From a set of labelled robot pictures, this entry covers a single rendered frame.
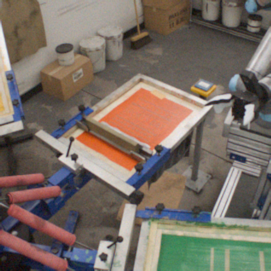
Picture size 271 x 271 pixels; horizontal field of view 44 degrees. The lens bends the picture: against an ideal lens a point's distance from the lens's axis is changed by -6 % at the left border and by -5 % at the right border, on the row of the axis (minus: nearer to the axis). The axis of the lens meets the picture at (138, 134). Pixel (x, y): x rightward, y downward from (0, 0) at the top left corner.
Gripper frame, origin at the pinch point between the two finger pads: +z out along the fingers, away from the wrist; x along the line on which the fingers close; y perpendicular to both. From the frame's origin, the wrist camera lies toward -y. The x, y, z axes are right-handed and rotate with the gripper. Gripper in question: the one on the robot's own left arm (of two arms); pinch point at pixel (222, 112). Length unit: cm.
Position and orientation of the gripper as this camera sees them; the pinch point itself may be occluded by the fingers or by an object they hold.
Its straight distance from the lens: 102.8
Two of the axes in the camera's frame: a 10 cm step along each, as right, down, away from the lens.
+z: -7.8, 4.5, -4.4
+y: 1.2, 7.9, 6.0
